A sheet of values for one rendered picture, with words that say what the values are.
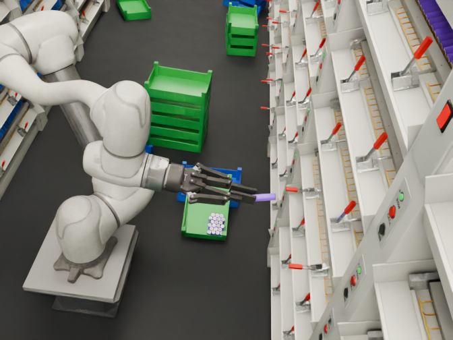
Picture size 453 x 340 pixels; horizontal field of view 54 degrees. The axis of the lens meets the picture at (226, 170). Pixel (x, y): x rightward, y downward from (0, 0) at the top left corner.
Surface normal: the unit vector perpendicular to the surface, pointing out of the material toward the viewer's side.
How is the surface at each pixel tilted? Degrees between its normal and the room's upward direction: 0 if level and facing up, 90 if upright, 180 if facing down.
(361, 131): 21
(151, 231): 0
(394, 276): 90
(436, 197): 90
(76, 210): 7
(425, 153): 90
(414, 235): 90
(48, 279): 1
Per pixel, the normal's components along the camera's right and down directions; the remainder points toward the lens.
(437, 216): -0.27, -0.69
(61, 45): 0.76, 0.14
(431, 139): -0.99, -0.11
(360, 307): -0.07, 0.71
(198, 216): 0.07, -0.44
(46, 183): 0.10, -0.70
